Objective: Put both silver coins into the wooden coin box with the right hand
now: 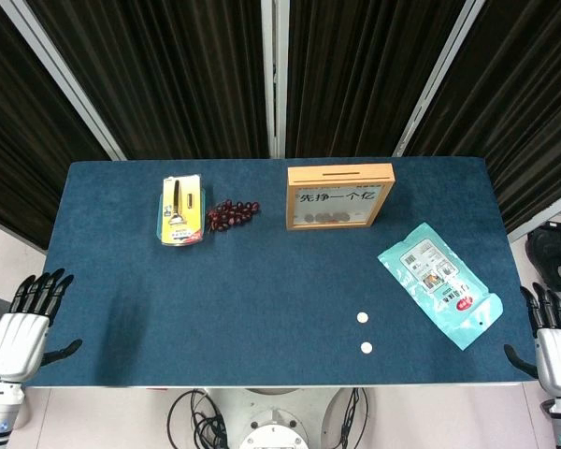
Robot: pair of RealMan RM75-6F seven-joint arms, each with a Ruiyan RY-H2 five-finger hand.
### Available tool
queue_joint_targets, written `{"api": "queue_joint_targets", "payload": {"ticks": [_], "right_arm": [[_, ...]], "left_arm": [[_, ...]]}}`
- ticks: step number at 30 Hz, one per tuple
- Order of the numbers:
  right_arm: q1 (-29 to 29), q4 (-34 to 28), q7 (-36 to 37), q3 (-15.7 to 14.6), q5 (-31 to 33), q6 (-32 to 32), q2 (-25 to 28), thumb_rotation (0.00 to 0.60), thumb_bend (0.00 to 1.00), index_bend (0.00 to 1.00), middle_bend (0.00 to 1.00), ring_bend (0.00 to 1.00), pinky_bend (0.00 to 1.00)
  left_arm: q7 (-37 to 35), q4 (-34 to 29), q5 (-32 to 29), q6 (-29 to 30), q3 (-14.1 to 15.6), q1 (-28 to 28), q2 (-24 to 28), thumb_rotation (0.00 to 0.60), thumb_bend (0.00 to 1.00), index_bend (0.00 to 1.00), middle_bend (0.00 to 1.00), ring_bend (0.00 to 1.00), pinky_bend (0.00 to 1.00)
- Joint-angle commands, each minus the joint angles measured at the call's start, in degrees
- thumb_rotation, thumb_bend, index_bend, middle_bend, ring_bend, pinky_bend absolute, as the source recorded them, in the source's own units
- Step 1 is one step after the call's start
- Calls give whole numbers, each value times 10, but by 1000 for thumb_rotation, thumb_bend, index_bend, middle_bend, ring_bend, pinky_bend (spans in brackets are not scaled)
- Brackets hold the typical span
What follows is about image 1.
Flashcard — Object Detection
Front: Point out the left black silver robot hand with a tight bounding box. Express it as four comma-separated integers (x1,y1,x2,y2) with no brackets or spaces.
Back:
0,268,83,384

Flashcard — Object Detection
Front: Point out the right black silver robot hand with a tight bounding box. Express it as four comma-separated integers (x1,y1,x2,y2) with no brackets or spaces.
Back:
503,282,561,401

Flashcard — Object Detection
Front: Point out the white gray robot base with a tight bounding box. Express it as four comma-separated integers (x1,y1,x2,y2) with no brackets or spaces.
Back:
205,386,352,449

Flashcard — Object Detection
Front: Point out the black shoe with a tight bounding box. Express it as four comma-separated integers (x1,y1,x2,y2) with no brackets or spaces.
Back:
525,227,561,287

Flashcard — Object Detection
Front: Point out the teal wet wipes packet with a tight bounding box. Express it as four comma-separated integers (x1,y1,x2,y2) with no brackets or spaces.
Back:
377,222,504,351

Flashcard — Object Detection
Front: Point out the black pleated curtain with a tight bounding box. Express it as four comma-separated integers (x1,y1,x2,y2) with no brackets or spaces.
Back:
284,0,467,159
25,0,270,161
404,0,561,235
0,0,113,249

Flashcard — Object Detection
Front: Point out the yellow razor blister pack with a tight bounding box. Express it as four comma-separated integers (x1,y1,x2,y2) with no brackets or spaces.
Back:
161,173,204,248

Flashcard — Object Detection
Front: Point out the blue fabric table cloth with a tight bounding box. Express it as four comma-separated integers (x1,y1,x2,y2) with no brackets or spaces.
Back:
25,156,539,389

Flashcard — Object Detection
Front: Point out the dark red grape bunch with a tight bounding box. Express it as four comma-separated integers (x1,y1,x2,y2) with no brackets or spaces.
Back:
206,199,262,234

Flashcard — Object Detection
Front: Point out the gray partition frame post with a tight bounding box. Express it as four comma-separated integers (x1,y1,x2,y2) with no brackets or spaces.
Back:
508,186,561,242
392,0,485,158
260,0,291,159
0,0,126,163

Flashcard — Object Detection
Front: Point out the black floor cable bundle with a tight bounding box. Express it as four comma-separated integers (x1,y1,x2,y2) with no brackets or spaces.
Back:
166,388,228,449
338,387,370,449

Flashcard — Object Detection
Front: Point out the wooden coin box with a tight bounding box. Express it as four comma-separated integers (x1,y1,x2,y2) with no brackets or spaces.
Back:
286,163,396,232

